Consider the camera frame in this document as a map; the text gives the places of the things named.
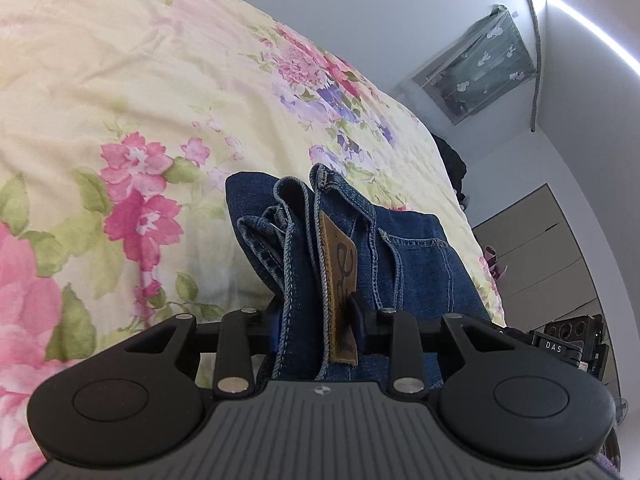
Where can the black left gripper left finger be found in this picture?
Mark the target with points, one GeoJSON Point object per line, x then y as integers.
{"type": "Point", "coordinates": [138, 400]}

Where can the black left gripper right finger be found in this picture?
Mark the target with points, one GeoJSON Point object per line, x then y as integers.
{"type": "Point", "coordinates": [497, 396]}

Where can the blue denim jeans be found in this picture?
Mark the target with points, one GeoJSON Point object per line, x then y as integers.
{"type": "Point", "coordinates": [332, 260]}

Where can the black device with dials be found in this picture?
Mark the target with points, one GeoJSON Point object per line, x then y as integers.
{"type": "Point", "coordinates": [578, 341]}

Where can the pink bag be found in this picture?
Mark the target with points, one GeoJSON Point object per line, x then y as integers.
{"type": "Point", "coordinates": [493, 266]}

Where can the dark clothes pile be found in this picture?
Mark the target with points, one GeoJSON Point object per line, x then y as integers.
{"type": "Point", "coordinates": [455, 168]}

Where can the floral yellow bed quilt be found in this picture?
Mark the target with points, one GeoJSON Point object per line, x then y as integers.
{"type": "Point", "coordinates": [120, 122]}

